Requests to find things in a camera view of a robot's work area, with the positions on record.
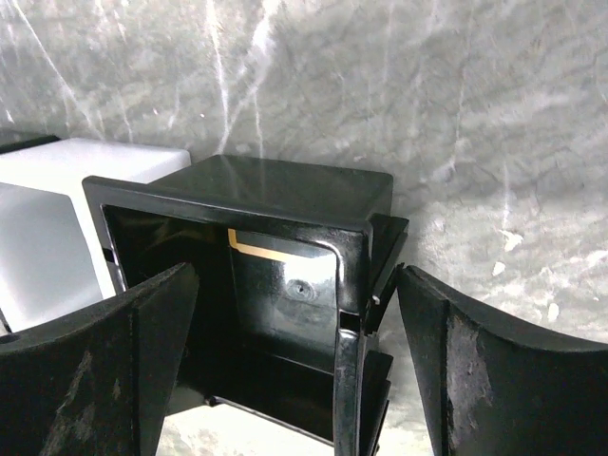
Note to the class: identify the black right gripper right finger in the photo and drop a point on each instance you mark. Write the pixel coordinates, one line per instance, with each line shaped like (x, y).
(494, 384)

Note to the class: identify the gold card in tray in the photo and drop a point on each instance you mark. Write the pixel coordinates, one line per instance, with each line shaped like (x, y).
(264, 252)

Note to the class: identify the black white three-compartment tray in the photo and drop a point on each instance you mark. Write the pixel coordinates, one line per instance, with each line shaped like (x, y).
(293, 342)

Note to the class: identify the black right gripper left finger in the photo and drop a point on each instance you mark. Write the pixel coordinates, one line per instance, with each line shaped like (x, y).
(98, 381)

